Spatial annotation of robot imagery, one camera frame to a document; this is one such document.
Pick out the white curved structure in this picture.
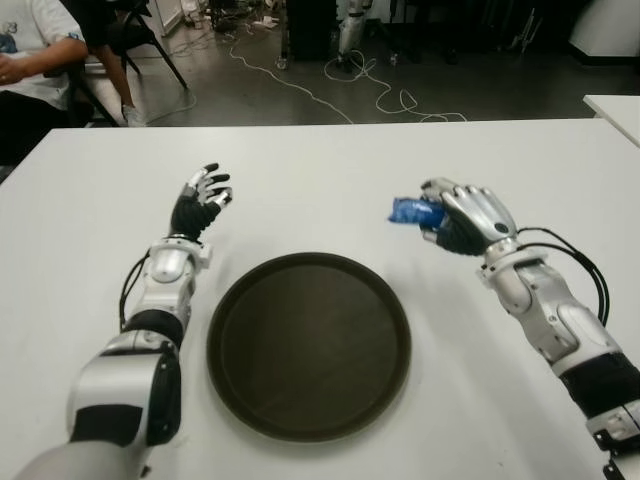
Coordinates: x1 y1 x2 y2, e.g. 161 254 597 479
569 0 640 64

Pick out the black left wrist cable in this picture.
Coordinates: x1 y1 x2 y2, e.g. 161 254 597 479
118 249 151 331

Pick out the standing person in black shorts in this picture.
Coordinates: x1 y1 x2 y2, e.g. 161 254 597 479
82 0 149 127

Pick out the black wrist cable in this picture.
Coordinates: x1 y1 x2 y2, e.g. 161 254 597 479
118 249 151 331
517 227 611 329

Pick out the blue Oreo cookie packet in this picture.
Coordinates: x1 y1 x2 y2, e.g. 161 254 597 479
387 195 447 231

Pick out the round dark brown tray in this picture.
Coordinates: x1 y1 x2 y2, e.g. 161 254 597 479
206 252 413 443

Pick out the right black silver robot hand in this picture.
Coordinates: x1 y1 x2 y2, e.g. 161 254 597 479
418 177 519 257

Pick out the black chair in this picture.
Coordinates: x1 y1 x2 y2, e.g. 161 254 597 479
74 0 190 126

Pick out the white side table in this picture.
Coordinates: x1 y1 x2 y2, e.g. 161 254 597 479
583 93 640 161

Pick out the white floor cable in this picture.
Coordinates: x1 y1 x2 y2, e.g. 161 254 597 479
229 34 469 124

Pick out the black cabinet on casters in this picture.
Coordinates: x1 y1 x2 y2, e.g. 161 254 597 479
279 0 341 69

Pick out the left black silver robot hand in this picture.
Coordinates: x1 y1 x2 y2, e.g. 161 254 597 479
169 162 235 240

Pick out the seated person in white shirt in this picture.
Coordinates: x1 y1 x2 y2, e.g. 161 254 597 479
0 0 90 166

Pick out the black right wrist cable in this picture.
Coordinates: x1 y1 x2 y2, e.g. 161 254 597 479
517 227 611 329

